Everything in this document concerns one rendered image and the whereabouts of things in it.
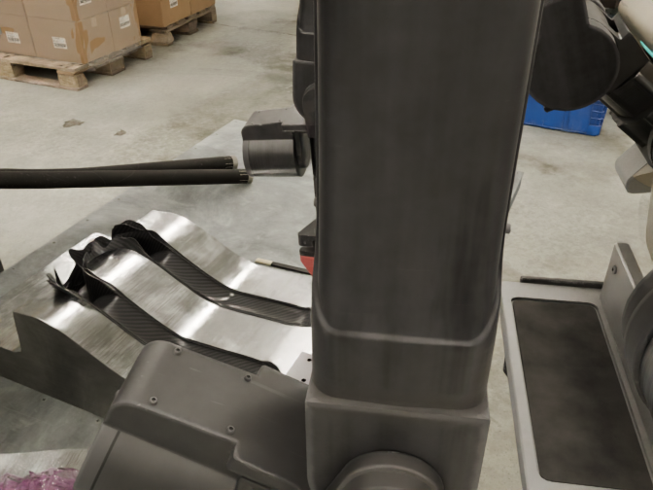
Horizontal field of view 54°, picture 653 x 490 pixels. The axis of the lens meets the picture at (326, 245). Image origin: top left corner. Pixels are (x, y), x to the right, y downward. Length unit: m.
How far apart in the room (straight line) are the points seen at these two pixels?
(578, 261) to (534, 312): 2.06
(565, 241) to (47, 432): 2.25
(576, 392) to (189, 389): 0.35
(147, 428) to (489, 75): 0.18
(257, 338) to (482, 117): 0.65
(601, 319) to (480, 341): 0.43
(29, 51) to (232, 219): 3.70
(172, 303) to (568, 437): 0.52
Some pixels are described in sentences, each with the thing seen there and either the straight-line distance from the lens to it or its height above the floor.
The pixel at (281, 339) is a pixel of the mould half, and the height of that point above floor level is 0.89.
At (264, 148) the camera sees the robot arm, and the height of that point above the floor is 1.12.
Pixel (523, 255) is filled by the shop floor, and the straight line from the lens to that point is 2.63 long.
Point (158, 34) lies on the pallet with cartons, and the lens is 5.28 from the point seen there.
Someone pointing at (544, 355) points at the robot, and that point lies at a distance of 0.56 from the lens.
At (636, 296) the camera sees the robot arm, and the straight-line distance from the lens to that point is 0.29.
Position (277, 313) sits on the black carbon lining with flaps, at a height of 0.88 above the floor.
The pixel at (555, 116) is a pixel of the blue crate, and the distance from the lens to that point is 3.78.
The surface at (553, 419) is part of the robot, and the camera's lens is 0.51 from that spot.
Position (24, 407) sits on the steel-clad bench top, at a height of 0.80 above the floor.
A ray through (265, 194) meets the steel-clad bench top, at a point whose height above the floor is 0.80.
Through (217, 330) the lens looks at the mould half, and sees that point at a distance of 0.81.
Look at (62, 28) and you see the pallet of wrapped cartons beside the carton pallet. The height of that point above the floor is 0.36.
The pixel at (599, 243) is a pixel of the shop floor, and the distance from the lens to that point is 2.80.
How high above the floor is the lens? 1.40
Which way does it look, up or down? 33 degrees down
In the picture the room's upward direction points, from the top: straight up
